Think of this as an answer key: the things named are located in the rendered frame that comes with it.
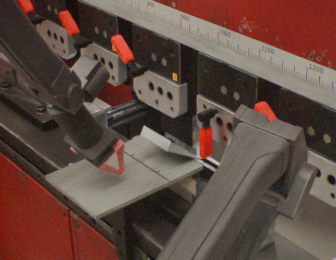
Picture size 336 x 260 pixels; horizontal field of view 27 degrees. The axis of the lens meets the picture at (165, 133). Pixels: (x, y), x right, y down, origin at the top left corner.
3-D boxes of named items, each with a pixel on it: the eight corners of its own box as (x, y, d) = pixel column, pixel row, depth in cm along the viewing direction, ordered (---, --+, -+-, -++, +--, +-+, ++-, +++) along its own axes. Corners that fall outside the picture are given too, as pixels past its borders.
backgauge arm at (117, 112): (85, 151, 196) (81, 108, 189) (245, 86, 231) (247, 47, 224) (101, 163, 191) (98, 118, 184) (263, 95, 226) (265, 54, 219)
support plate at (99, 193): (45, 179, 138) (44, 175, 138) (148, 136, 153) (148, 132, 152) (96, 220, 126) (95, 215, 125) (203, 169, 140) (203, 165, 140)
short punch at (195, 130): (162, 139, 150) (161, 99, 145) (169, 136, 151) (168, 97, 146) (192, 157, 143) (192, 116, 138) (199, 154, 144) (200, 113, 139)
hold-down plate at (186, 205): (120, 187, 156) (120, 176, 154) (139, 179, 159) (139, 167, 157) (211, 252, 135) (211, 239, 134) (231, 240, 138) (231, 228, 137)
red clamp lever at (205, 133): (196, 157, 129) (196, 111, 124) (212, 150, 131) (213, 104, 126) (203, 161, 128) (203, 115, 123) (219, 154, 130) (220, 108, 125)
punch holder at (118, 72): (81, 68, 160) (76, -1, 152) (111, 58, 165) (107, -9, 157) (119, 89, 150) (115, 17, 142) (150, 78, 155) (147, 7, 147)
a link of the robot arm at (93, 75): (24, 79, 115) (66, 97, 112) (62, 29, 120) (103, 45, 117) (45, 116, 126) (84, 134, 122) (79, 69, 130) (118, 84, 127)
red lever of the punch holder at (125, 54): (110, 36, 138) (134, 76, 136) (126, 30, 140) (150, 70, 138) (107, 40, 140) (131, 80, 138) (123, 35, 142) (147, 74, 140)
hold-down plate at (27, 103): (-10, 93, 199) (-11, 84, 198) (7, 88, 202) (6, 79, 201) (43, 132, 179) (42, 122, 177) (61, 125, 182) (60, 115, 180)
